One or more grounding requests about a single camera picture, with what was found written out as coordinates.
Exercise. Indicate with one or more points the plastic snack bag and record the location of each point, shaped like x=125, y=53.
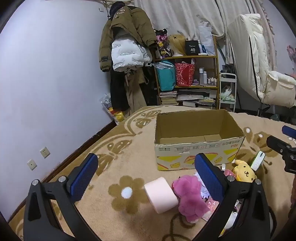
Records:
x=111, y=109

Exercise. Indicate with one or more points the blonde wig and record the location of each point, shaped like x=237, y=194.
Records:
x=177, y=45

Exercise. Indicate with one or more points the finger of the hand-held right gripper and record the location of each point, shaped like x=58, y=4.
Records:
x=278, y=144
x=290, y=132

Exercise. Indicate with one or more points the yellow plush dog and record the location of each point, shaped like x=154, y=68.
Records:
x=242, y=172

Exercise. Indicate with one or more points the white wall socket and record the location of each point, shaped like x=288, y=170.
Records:
x=44, y=152
x=31, y=164

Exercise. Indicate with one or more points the brown padded coat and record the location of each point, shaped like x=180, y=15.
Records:
x=136, y=25

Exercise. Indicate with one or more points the white plastic bag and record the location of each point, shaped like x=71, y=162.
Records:
x=206, y=39

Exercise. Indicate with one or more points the group of white cosmetic bottles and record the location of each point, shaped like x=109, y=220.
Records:
x=204, y=76

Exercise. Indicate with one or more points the black hanging garment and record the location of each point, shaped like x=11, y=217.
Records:
x=118, y=90

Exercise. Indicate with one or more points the green white packet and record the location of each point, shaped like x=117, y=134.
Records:
x=258, y=161

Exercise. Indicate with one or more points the beige hanging trousers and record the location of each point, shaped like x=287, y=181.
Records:
x=136, y=90

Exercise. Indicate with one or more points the red patterned bag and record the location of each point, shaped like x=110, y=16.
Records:
x=184, y=74

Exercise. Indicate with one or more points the cream cushion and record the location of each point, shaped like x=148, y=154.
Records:
x=282, y=88

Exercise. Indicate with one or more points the pink plastic packet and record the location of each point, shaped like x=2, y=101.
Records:
x=214, y=204

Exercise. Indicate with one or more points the pile of magazines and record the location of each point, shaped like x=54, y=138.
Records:
x=196, y=99

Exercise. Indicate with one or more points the colourful printed bag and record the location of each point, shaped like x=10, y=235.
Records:
x=163, y=45

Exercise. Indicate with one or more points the white purple doll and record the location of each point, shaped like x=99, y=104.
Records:
x=199, y=179

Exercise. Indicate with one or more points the pink wall sticker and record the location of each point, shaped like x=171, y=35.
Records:
x=291, y=55

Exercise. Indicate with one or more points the black cardboard box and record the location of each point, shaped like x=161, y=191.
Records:
x=192, y=48

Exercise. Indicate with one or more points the stack of books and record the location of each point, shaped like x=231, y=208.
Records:
x=168, y=98

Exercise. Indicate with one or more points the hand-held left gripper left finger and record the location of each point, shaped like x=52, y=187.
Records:
x=83, y=179

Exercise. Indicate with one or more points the white rolling cart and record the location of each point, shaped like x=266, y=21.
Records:
x=227, y=76

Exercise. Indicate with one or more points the wooden shelf unit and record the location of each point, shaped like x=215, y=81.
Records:
x=208, y=60

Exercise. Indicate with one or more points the printed cardboard box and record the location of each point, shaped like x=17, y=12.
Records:
x=175, y=157

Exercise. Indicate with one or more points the pale curtain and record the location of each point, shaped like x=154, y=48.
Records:
x=185, y=16

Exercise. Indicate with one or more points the pink plush toy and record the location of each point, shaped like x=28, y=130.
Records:
x=189, y=199

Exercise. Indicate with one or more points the pink paper roll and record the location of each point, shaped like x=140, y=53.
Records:
x=161, y=194

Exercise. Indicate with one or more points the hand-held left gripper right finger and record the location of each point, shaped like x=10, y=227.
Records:
x=208, y=177

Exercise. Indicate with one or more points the white puffer jacket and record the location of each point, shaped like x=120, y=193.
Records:
x=127, y=53

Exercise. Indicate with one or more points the teal bag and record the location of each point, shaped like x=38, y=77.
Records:
x=165, y=76

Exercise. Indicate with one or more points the pale green plush toy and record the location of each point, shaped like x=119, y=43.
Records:
x=226, y=93

